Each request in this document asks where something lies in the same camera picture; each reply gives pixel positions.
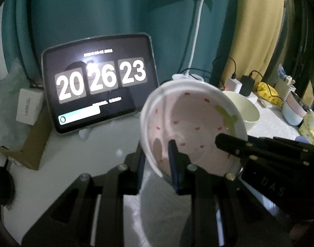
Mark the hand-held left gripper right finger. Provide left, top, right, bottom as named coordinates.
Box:
left=168, top=140, right=293, bottom=247

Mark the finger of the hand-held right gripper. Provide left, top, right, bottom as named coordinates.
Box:
left=215, top=133, right=310, bottom=166
left=247, top=136, right=314, bottom=153

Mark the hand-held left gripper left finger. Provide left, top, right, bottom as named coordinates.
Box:
left=22, top=144, right=147, bottom=247

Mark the cream bowl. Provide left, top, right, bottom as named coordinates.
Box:
left=221, top=91, right=260, bottom=132

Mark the pink strawberry pattern bowl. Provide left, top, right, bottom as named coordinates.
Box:
left=139, top=79, right=248, bottom=186

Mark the yellow plastic packet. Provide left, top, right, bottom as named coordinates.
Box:
left=298, top=110, right=314, bottom=145

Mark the stainless steel bowl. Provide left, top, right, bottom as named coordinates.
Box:
left=292, top=95, right=310, bottom=109

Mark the yellow cloth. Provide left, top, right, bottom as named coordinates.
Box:
left=257, top=82, right=285, bottom=106

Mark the white charger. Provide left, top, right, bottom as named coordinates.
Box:
left=228, top=78, right=243, bottom=93

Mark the black charger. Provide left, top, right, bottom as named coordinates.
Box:
left=240, top=75, right=256, bottom=96

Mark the white tablet stand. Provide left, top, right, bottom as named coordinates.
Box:
left=79, top=129, right=94, bottom=141

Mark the white textured tablecloth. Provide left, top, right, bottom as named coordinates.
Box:
left=0, top=100, right=302, bottom=247

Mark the tablet with clock display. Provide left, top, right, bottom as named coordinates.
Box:
left=41, top=33, right=160, bottom=135

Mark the cardboard box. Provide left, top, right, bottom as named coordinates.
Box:
left=0, top=103, right=52, bottom=171

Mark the yellow curtain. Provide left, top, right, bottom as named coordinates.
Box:
left=228, top=0, right=291, bottom=88

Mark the white desk lamp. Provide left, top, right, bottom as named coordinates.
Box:
left=172, top=0, right=236, bottom=83

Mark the small white box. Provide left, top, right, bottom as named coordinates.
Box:
left=16, top=89, right=46, bottom=126

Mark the black round pouch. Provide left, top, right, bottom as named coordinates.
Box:
left=0, top=167, right=16, bottom=208

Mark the teal curtain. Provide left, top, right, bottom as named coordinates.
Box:
left=2, top=0, right=237, bottom=88

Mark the black charger cable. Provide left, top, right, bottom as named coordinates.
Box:
left=248, top=70, right=284, bottom=101

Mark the black lamp cable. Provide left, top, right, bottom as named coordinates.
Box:
left=180, top=68, right=212, bottom=83

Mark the black looped cable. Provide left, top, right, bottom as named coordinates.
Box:
left=212, top=56, right=237, bottom=88

